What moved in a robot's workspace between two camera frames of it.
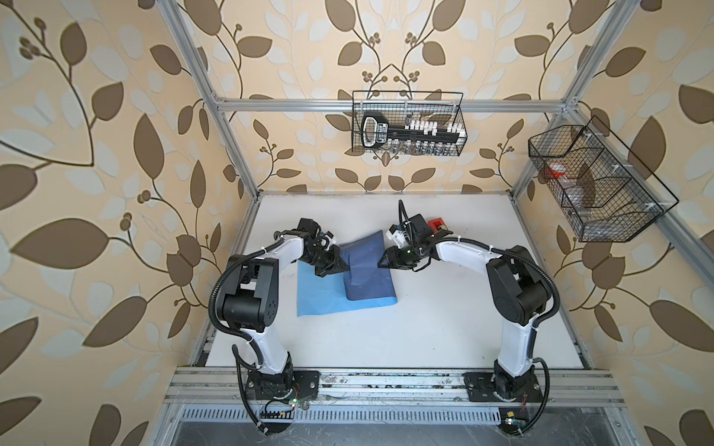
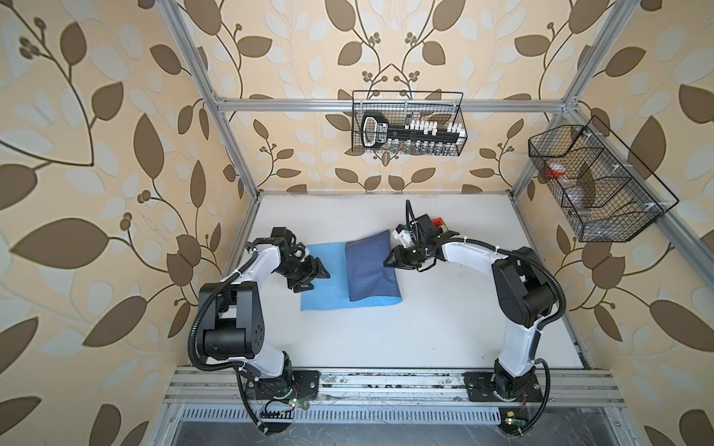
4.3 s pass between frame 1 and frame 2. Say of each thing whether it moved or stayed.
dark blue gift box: stayed
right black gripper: stayed
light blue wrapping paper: stayed
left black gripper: moved
